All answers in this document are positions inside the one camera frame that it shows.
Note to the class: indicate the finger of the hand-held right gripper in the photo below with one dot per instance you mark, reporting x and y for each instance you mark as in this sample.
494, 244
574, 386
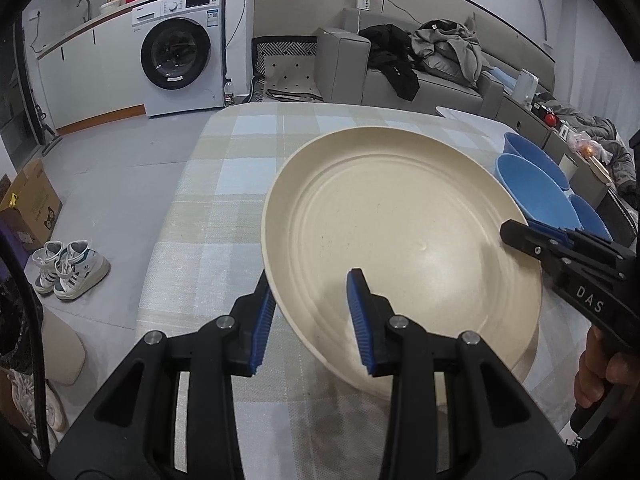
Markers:
525, 240
550, 230

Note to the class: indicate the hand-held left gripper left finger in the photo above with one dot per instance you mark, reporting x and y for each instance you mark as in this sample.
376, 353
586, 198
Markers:
262, 322

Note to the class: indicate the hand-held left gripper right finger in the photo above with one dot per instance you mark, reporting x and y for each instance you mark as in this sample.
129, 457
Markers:
359, 320

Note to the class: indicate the blue bowl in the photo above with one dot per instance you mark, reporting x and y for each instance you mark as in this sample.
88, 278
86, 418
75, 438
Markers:
535, 190
525, 147
592, 217

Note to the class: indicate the cream plate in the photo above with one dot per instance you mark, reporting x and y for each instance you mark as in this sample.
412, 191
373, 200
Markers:
400, 220

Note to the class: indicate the person's right hand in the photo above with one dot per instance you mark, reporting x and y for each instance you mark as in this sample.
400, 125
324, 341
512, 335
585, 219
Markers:
617, 367

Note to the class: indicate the red round object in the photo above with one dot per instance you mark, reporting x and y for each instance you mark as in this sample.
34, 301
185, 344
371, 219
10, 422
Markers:
550, 119

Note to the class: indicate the grey side cabinet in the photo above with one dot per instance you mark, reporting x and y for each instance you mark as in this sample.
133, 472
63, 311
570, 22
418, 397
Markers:
525, 120

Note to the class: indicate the checked tablecloth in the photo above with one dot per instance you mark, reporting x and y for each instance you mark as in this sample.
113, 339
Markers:
225, 185

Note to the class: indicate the light blue cloth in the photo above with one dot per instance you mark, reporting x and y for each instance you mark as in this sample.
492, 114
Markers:
500, 80

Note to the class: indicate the white sneaker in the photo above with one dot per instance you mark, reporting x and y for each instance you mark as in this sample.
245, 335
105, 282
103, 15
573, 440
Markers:
47, 267
82, 270

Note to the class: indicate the grey clothes pile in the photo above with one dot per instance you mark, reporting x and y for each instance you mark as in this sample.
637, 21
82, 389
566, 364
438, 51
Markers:
450, 52

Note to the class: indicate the black jacket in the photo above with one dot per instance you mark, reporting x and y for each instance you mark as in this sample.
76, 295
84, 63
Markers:
397, 70

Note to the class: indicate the clear water bottle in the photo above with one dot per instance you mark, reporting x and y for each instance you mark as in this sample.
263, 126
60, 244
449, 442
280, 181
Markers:
230, 92

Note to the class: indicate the grey sofa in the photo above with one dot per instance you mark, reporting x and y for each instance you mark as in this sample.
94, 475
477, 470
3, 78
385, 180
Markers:
345, 70

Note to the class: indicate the cardboard box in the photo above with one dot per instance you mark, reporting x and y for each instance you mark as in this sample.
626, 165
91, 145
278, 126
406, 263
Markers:
30, 205

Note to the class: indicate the white washing machine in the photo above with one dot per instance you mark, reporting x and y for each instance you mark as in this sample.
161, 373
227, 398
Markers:
175, 50

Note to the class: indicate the white base cabinet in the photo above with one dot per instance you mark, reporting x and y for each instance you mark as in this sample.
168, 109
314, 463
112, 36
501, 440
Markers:
95, 75

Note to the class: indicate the metal faucet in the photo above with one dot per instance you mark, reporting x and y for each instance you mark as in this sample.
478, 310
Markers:
86, 7

